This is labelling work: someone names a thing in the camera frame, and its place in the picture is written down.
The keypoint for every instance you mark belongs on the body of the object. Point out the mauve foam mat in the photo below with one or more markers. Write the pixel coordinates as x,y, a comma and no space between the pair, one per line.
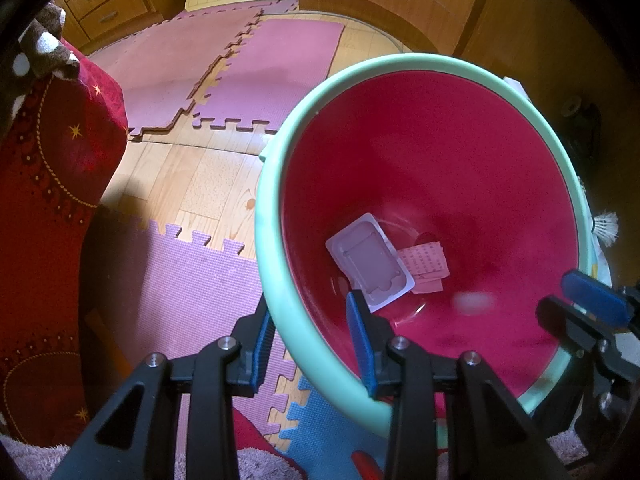
275,75

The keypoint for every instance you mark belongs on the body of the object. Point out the light blue wet wipes packet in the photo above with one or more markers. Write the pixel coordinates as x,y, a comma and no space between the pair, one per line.
597,262

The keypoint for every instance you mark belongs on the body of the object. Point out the red bucket with green rim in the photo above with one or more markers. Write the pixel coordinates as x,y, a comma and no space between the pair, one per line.
425,160

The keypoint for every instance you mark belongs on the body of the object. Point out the pink foam mat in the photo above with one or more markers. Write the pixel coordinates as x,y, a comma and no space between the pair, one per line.
165,70

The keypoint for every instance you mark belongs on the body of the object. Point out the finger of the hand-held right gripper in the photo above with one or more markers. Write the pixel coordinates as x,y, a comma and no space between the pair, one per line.
565,322
595,300

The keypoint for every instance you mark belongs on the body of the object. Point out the lilac foam mat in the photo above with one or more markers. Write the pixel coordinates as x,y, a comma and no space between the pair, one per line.
190,300

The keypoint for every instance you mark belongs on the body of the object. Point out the wooden corner shelf unit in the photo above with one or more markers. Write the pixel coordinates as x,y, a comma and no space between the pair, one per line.
525,20

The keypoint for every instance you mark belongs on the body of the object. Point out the red object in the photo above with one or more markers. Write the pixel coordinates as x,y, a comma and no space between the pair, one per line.
365,467

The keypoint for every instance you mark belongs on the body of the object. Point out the blue foam mat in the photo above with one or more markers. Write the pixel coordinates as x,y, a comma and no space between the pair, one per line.
320,435

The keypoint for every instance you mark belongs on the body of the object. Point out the white shuttlecock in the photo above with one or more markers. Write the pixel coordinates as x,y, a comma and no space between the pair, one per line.
606,227

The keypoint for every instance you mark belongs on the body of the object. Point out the black object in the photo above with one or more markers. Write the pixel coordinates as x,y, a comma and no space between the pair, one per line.
582,125

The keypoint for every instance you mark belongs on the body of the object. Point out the wooden cabinet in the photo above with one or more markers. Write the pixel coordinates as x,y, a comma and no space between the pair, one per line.
380,0

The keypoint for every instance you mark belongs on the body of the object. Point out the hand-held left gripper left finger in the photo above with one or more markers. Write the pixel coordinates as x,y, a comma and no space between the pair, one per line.
262,355

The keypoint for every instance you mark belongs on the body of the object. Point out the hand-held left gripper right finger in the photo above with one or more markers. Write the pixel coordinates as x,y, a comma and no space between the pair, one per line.
360,340

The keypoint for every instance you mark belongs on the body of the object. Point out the long white carton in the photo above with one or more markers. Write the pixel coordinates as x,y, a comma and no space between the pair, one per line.
515,87

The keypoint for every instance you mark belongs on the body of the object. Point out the wooden desk with drawers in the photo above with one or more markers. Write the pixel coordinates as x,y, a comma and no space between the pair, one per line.
105,5

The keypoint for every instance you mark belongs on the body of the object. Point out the white plastic tray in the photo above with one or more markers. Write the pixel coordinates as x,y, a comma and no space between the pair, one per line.
370,260

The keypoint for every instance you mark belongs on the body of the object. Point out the pink printed paper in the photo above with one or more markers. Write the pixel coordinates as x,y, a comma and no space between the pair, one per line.
422,262

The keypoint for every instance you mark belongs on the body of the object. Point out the red star print cushion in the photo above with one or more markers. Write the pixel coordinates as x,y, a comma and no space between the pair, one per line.
45,210

